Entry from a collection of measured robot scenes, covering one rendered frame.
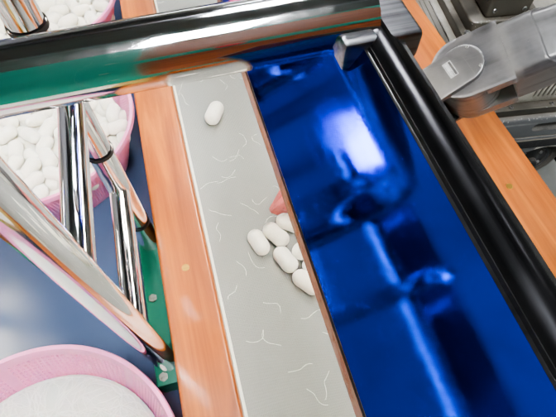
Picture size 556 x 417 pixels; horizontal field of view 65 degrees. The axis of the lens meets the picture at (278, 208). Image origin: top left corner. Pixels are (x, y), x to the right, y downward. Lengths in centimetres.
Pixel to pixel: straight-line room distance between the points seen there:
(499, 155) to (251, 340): 39
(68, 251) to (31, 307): 39
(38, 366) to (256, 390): 22
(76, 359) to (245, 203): 25
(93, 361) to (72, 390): 4
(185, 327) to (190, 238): 10
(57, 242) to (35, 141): 46
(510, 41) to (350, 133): 30
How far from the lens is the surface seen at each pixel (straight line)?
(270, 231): 51
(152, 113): 63
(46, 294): 64
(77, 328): 61
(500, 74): 44
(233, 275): 51
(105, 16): 82
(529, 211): 60
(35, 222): 23
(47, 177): 65
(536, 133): 142
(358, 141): 16
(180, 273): 49
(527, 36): 45
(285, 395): 48
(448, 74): 44
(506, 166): 62
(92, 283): 29
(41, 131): 70
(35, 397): 54
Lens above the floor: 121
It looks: 59 degrees down
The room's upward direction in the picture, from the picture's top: straight up
